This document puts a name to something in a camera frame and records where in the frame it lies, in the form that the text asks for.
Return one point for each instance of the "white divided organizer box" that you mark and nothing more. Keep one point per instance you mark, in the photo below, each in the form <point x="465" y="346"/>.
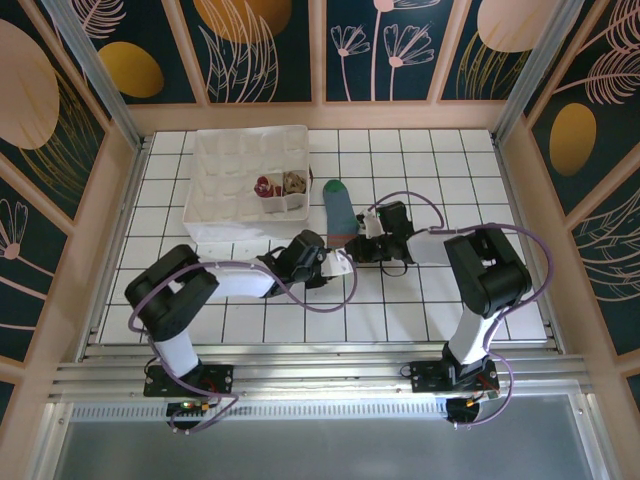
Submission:
<point x="225" y="170"/>

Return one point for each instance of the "aluminium frame rail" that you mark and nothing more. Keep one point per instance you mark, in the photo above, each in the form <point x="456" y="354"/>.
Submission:
<point x="320" y="377"/>

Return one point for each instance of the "perforated metal strip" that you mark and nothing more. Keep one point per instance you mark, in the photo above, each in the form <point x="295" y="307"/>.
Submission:
<point x="320" y="412"/>

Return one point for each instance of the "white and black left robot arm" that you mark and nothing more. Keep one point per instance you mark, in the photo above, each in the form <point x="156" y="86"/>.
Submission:
<point x="170" y="295"/>

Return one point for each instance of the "grey sock with green toe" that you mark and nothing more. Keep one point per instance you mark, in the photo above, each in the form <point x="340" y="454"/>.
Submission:
<point x="340" y="210"/>

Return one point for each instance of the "beige sock with maroon toe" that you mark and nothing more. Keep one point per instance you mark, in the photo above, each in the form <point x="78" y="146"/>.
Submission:
<point x="267" y="186"/>

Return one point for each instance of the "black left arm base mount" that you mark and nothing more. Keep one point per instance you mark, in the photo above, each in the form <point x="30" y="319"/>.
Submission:
<point x="215" y="375"/>

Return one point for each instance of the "brown argyle sock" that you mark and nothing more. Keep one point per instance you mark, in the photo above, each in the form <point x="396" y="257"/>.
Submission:
<point x="295" y="182"/>

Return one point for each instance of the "aluminium corner post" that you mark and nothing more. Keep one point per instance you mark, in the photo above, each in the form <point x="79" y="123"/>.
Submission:
<point x="542" y="67"/>
<point x="95" y="70"/>

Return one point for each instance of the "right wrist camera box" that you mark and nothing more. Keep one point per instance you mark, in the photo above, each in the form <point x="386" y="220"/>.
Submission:
<point x="371" y="225"/>

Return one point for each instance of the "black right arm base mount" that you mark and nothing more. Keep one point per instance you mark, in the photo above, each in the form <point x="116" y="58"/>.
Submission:
<point x="425" y="375"/>

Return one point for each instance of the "grey metal panel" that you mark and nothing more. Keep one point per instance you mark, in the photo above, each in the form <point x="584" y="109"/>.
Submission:
<point x="320" y="450"/>

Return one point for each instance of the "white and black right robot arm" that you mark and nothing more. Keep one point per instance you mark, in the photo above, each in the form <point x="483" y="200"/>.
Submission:
<point x="490" y="275"/>

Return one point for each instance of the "black electronics box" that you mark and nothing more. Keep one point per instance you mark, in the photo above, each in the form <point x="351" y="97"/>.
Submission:
<point x="192" y="407"/>
<point x="462" y="410"/>

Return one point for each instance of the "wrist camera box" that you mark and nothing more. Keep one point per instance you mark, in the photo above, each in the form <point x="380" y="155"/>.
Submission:
<point x="371" y="225"/>
<point x="336" y="265"/>

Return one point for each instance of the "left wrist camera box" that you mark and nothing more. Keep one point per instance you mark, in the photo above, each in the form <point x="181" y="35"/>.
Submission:
<point x="336" y="265"/>

